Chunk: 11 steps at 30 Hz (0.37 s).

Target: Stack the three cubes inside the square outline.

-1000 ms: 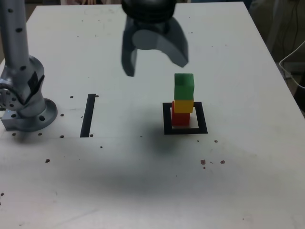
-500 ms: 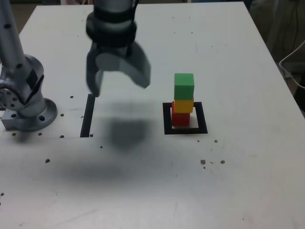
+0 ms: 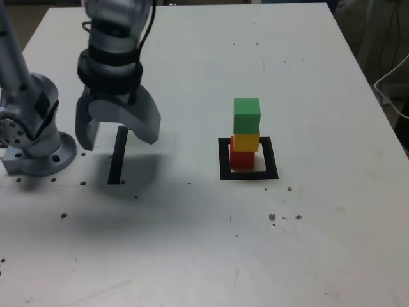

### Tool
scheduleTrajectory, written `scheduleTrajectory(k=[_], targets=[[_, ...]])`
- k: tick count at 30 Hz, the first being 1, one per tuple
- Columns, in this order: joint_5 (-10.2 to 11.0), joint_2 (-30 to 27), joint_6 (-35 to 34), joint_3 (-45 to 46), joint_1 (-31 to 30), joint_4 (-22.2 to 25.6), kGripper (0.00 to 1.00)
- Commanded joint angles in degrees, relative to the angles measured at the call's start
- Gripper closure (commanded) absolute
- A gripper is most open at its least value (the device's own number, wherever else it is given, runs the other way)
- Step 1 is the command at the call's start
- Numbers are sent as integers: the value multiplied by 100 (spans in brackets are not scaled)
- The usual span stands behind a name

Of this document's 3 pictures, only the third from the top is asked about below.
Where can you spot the red cube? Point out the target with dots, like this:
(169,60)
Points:
(243,160)

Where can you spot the green cube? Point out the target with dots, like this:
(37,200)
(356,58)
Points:
(246,116)

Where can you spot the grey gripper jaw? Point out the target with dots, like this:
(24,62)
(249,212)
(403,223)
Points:
(143,118)
(84,131)

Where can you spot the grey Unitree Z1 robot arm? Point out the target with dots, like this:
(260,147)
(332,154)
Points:
(41,156)

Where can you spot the black tape square outline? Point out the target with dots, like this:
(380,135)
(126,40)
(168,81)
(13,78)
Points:
(223,160)

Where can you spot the yellow cube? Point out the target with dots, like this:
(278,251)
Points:
(246,142)

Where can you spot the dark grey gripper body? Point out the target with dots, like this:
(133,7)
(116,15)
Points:
(115,97)

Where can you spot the black tape strip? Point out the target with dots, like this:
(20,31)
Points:
(115,160)

